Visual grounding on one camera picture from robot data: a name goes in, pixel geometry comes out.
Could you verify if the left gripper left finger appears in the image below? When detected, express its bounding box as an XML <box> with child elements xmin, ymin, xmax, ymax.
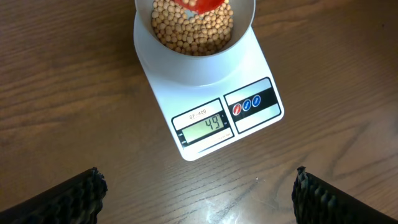
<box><xmin>1</xmin><ymin>167</ymin><xmax>108</xmax><ymax>224</ymax></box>

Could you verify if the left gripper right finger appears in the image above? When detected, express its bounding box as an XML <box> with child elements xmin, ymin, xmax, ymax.
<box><xmin>292</xmin><ymin>166</ymin><xmax>397</xmax><ymax>224</ymax></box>

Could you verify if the red plastic measuring scoop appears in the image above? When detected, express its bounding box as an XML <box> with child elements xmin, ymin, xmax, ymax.
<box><xmin>174</xmin><ymin>0</ymin><xmax>224</xmax><ymax>14</ymax></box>

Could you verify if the white digital kitchen scale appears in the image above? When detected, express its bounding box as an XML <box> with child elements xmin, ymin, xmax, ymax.
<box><xmin>134</xmin><ymin>17</ymin><xmax>285</xmax><ymax>161</ymax></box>

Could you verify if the grey round bowl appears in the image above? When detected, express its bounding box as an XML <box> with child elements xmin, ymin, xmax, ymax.
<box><xmin>134</xmin><ymin>0</ymin><xmax>256</xmax><ymax>86</ymax></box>

